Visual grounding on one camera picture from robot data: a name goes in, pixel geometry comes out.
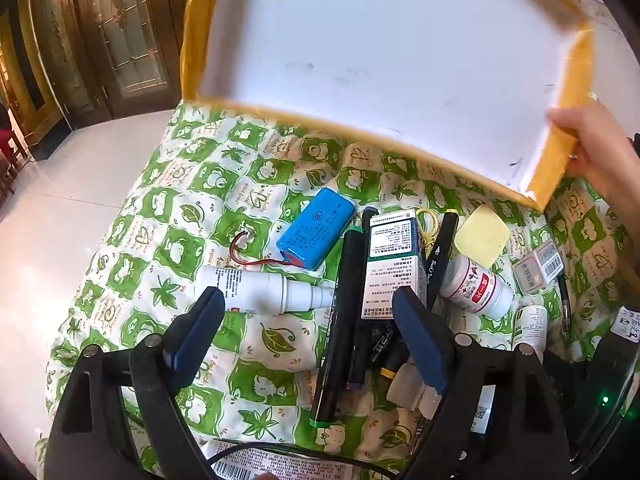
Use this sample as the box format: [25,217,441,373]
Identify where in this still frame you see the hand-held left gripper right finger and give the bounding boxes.
[391,286,572,480]

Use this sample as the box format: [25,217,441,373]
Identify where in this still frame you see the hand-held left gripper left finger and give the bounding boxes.
[44,286,227,480]

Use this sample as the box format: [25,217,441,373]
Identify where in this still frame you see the black marker purple cap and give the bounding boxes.
[345,206,379,392]

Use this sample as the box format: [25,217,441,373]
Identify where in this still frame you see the white pill bottle red label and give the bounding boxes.
[440,255,515,321]

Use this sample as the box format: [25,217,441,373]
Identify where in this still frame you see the teal white medicine box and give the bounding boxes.
[361,208,430,320]

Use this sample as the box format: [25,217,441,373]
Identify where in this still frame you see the black marker green cap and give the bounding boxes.
[309,227,368,430]

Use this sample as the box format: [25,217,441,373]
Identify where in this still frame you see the black marker yellow cap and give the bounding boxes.
[424,210,460,311]

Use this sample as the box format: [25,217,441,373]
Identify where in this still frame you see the white bottle black print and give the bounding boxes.
[512,305,550,356]

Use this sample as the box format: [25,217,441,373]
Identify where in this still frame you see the yellow square case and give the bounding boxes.
[452,204,511,268]

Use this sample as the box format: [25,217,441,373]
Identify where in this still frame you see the blue battery pack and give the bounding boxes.
[227,187,357,273]

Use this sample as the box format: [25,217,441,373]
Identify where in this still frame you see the white tray yellow taped edge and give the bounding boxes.
[180,0,596,211]

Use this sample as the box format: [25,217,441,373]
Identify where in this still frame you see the person's right forearm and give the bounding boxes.
[602,142,640,217]

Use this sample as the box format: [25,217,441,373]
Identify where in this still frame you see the person's right hand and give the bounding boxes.
[546,102,632,186]

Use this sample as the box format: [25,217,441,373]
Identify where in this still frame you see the short black marker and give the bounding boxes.
[370,322,408,378]

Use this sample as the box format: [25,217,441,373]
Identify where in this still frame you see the small translucent white bottle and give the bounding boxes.
[386,362,443,418]

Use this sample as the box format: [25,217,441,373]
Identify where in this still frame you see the white spray bottle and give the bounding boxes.
[197,266,336,317]

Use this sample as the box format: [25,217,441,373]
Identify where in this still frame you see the green printed blanket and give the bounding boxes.
[45,100,640,480]

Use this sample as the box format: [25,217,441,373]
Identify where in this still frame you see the black pen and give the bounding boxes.
[556,272,571,346]

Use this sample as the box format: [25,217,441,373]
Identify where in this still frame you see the dark wooden chair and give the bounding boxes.
[0,105,26,196]

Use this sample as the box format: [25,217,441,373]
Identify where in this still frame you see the brown wooden glass doors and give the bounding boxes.
[0,0,201,146]

